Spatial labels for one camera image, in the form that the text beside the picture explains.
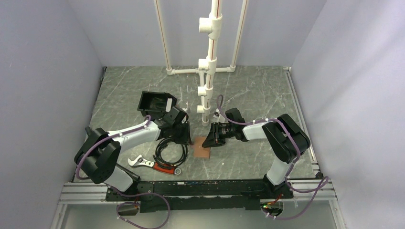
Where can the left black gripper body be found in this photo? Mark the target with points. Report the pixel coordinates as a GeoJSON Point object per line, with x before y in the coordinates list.
{"type": "Point", "coordinates": [178, 134]}

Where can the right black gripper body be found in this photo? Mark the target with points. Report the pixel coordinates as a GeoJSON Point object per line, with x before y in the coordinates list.
{"type": "Point", "coordinates": [227, 131]}

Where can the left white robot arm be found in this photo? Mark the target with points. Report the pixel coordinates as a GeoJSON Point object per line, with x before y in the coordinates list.
{"type": "Point", "coordinates": [97, 158]}

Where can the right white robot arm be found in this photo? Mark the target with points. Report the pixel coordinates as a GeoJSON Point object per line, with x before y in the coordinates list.
{"type": "Point", "coordinates": [287, 140]}

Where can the white card stack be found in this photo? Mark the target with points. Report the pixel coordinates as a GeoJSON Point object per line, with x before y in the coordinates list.
{"type": "Point", "coordinates": [168, 105]}

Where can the black plastic card bin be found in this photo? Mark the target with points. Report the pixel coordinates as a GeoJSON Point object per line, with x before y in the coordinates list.
{"type": "Point", "coordinates": [154, 103]}

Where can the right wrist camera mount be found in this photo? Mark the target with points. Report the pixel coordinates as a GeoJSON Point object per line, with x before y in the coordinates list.
{"type": "Point", "coordinates": [218, 117]}

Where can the red handled adjustable wrench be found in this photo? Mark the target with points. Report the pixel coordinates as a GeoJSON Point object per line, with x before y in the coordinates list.
{"type": "Point", "coordinates": [140, 161]}

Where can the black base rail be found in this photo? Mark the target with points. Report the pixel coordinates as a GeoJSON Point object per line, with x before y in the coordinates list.
{"type": "Point", "coordinates": [154, 196]}

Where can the aluminium extrusion frame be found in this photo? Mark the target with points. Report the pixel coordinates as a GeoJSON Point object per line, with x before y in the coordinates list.
{"type": "Point", "coordinates": [303, 188]}

